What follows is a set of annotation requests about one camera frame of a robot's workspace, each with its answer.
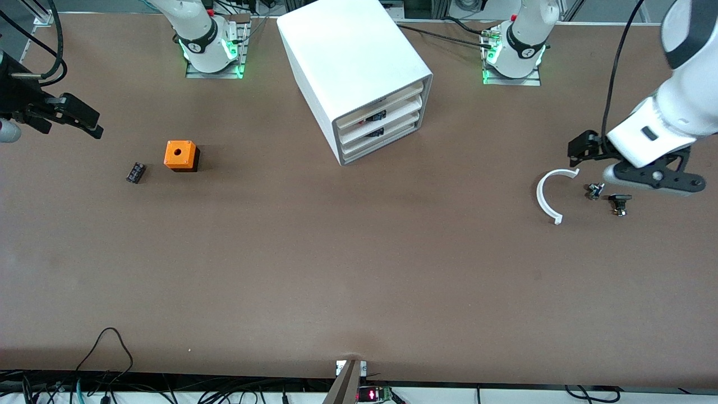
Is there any white lowest cabinet drawer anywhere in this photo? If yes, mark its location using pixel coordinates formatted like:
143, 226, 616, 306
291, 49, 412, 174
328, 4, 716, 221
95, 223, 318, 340
340, 118, 421, 164

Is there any orange button box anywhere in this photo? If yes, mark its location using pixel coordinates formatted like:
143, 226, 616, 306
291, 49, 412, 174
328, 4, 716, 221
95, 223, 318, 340
164, 140, 201, 172

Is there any white middle cabinet drawer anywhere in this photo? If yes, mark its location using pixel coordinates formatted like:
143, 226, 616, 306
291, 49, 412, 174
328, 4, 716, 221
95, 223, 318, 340
337, 95, 422, 145

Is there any white uppermost cabinet drawer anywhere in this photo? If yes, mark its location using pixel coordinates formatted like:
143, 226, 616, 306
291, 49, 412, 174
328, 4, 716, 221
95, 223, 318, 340
335, 80, 425, 127

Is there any white drawer cabinet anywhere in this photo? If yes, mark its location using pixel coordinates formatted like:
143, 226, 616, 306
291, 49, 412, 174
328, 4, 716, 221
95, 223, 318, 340
277, 0, 434, 167

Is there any red lit electronics board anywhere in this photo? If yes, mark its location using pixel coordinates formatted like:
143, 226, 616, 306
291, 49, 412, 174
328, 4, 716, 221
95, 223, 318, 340
358, 386, 393, 403

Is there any white curved plastic bracket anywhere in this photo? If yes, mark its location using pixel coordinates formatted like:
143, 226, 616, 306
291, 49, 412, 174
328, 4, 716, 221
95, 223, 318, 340
536, 168, 580, 225

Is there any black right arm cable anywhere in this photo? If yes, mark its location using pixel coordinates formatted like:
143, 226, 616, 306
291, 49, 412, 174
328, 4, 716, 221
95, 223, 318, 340
0, 0, 68, 80

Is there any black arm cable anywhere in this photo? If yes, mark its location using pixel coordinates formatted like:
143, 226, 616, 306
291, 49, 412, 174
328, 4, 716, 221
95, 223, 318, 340
601, 0, 646, 141
0, 0, 68, 80

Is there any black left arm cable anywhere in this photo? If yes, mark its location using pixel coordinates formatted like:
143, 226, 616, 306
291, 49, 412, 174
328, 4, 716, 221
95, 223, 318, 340
601, 0, 646, 141

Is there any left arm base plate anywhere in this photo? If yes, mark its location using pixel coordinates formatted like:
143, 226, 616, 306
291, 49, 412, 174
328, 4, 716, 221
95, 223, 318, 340
481, 25, 542, 86

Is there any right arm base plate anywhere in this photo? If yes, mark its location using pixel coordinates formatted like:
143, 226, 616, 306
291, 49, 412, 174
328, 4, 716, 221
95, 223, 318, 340
185, 14, 251, 79

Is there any black cable on table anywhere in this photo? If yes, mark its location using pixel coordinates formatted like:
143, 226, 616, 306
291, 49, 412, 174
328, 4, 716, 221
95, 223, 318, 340
395, 22, 500, 50

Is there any black looped cable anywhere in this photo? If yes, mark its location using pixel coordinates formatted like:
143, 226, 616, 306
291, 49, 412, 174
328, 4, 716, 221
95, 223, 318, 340
76, 327, 134, 388

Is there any grey camera post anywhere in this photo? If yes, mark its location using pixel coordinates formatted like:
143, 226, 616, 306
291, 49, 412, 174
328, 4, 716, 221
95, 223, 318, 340
323, 359, 362, 404

